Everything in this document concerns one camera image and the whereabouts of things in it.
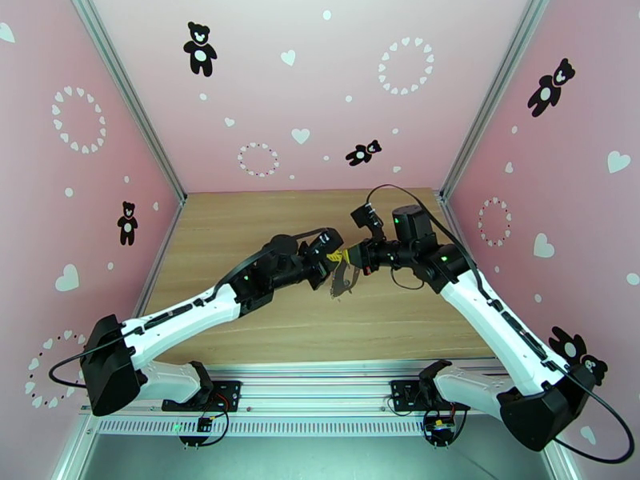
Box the aluminium corner post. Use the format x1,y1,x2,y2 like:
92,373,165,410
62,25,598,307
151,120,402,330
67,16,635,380
67,0,187,205
439,0,558,200

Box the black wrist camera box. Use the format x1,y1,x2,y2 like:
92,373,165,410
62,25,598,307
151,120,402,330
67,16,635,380
305,228,346,267
350,202,386,241

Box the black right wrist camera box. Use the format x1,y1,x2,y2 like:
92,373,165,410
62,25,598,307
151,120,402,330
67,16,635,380
350,202,386,241

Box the perforated metal strip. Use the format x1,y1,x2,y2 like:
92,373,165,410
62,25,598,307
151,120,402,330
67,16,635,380
94,418,432,438

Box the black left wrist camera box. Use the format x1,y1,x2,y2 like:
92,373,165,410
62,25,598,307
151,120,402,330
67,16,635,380
305,228,346,267

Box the black and red base wires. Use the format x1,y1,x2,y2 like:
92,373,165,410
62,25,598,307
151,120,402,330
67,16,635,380
179,390,232,448
386,388,474,450

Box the black board with yellow connector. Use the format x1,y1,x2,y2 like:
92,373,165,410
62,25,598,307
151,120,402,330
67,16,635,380
423,412,458,443

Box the aluminium front rail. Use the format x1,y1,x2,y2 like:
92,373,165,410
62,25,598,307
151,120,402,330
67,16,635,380
78,362,555,421

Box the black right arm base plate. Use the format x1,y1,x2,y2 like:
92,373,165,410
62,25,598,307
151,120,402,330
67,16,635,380
389,379,473,413

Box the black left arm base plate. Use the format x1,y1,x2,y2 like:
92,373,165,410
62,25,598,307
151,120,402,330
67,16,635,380
161,379,243,413

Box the aluminium frame leg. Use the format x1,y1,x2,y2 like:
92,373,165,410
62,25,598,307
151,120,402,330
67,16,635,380
52,413,101,480
542,443,589,480

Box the grey metal panel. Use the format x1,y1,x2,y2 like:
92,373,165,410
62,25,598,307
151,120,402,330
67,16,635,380
82,433,551,480

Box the aluminium side rail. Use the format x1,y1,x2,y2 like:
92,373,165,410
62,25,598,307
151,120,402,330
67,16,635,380
132,195,189,320

